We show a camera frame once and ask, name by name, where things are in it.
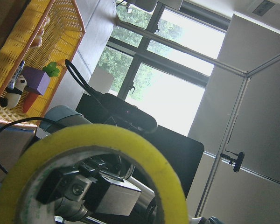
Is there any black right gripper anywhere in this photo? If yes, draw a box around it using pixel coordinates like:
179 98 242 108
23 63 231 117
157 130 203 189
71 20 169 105
36 154 157 224

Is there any toy carrot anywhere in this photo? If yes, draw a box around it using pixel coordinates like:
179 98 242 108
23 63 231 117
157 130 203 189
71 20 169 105
22 62 60 113

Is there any purple foam block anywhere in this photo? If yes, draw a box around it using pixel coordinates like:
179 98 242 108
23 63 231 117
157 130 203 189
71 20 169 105
21 66 50 95

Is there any panda figurine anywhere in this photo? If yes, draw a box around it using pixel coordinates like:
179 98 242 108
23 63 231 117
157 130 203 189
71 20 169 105
0 75 27 108

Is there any black camera cable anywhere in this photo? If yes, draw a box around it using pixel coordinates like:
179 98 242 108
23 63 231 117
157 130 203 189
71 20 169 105
0 59 112 175

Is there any croissant toy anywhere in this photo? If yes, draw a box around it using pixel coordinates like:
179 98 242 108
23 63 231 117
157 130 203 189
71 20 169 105
30 16 50 48

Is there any yellow tape roll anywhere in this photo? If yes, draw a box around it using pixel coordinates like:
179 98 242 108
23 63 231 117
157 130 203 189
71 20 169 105
0 124 189 224

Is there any small dark can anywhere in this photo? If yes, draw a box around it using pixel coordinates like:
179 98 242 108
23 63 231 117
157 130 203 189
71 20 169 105
7 60 25 89

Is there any yellow plastic basket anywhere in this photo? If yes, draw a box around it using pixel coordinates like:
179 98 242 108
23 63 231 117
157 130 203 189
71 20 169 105
0 0 85 124

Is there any black monitor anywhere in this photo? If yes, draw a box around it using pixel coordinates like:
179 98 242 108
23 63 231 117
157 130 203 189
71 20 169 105
77 94 204 195

